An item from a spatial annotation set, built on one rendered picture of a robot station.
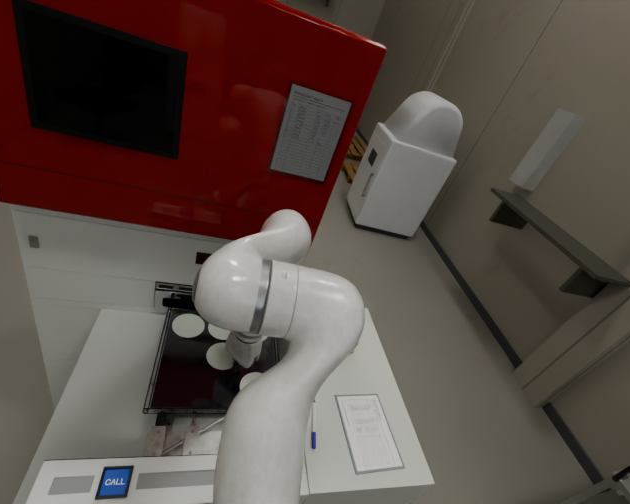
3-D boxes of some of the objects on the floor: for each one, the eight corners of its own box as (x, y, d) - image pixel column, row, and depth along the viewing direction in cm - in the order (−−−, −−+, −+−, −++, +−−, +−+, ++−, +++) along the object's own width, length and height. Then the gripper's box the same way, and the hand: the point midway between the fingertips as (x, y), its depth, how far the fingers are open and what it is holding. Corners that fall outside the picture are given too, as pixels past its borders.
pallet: (376, 168, 626) (379, 162, 619) (328, 154, 599) (331, 148, 592) (360, 143, 734) (362, 138, 728) (319, 130, 708) (321, 125, 701)
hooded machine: (394, 214, 475) (455, 100, 389) (410, 242, 421) (484, 116, 334) (341, 201, 454) (392, 76, 368) (350, 227, 399) (412, 89, 313)
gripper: (277, 340, 93) (262, 377, 103) (241, 307, 98) (230, 346, 108) (258, 354, 87) (244, 393, 97) (221, 319, 92) (211, 359, 102)
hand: (238, 364), depth 101 cm, fingers closed
